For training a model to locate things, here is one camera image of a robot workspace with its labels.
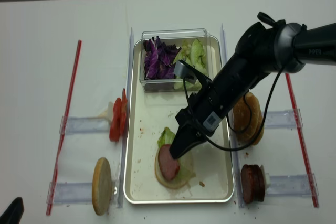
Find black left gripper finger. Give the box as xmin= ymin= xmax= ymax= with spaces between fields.
xmin=0 ymin=197 xmax=24 ymax=224

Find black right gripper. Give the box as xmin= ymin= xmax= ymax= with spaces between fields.
xmin=170 ymin=76 xmax=236 ymax=159

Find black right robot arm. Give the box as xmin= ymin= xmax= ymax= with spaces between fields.
xmin=170 ymin=12 xmax=335 ymax=159

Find lettuce leaf on bun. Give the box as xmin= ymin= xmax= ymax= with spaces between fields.
xmin=156 ymin=126 xmax=197 ymax=183

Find front meat patty slice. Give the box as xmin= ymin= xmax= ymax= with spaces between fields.
xmin=240 ymin=165 xmax=255 ymax=204

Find meat patty slice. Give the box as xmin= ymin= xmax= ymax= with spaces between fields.
xmin=240 ymin=165 xmax=255 ymax=204
xmin=252 ymin=165 xmax=265 ymax=202

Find rear tomato slice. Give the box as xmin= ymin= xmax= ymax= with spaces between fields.
xmin=120 ymin=89 xmax=128 ymax=134

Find tomato slice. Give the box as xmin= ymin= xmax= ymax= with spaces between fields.
xmin=120 ymin=89 xmax=128 ymax=134
xmin=109 ymin=98 xmax=122 ymax=142

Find front tomato slice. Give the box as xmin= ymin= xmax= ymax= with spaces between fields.
xmin=109 ymin=98 xmax=122 ymax=142

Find rear meat patty slice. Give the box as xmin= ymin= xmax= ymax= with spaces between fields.
xmin=252 ymin=165 xmax=265 ymax=202

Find white pusher block patties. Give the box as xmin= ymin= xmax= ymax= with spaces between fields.
xmin=260 ymin=165 xmax=271 ymax=190

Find green lettuce pile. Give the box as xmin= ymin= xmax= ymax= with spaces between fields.
xmin=172 ymin=38 xmax=208 ymax=91

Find silver metal tray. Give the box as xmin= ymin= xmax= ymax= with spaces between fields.
xmin=123 ymin=40 xmax=235 ymax=204

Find bottom bun on tray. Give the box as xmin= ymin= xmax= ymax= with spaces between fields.
xmin=154 ymin=144 xmax=194 ymax=190

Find left lower clear pusher track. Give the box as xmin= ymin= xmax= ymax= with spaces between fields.
xmin=46 ymin=182 xmax=92 ymax=205

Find clear pusher track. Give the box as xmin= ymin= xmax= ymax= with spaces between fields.
xmin=264 ymin=109 xmax=303 ymax=129
xmin=265 ymin=174 xmax=319 ymax=197
xmin=59 ymin=116 xmax=110 ymax=134
xmin=46 ymin=182 xmax=92 ymax=205

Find front top bun right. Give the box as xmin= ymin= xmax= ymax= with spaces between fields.
xmin=233 ymin=92 xmax=261 ymax=143

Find rear top bun right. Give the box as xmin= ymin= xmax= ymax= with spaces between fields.
xmin=251 ymin=111 xmax=264 ymax=145

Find purple cabbage pile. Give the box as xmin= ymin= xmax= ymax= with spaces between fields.
xmin=143 ymin=36 xmax=181 ymax=80

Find white pusher block tomatoes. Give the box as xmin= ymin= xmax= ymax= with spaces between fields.
xmin=98 ymin=102 xmax=114 ymax=123

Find upright bottom bun left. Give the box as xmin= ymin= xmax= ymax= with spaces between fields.
xmin=92 ymin=157 xmax=112 ymax=216

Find clear plastic salad container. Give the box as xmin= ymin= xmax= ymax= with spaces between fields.
xmin=139 ymin=28 xmax=213 ymax=92

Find right upper clear pusher track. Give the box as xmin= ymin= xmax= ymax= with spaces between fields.
xmin=264 ymin=109 xmax=303 ymax=129

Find left upper clear pusher track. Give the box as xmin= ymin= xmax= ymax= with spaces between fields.
xmin=59 ymin=116 xmax=110 ymax=134

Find right lower clear pusher track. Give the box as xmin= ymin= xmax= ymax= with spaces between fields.
xmin=265 ymin=174 xmax=319 ymax=197

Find black camera cable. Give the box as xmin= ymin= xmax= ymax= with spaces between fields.
xmin=183 ymin=63 xmax=287 ymax=152

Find right clear long rail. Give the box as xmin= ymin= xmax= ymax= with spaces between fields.
xmin=220 ymin=24 xmax=245 ymax=208

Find clear long rail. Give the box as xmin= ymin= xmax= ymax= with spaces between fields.
xmin=220 ymin=24 xmax=245 ymax=208
xmin=117 ymin=27 xmax=134 ymax=209

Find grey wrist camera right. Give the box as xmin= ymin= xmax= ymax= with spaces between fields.
xmin=174 ymin=60 xmax=197 ymax=84

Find left clear long rail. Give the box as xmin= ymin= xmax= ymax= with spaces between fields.
xmin=117 ymin=27 xmax=134 ymax=209

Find left red straw rail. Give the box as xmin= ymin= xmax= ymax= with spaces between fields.
xmin=46 ymin=40 xmax=82 ymax=216

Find red straw rail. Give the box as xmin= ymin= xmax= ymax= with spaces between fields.
xmin=285 ymin=73 xmax=320 ymax=208
xmin=46 ymin=40 xmax=82 ymax=216

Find right red straw rail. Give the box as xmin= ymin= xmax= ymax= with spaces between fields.
xmin=285 ymin=73 xmax=320 ymax=208

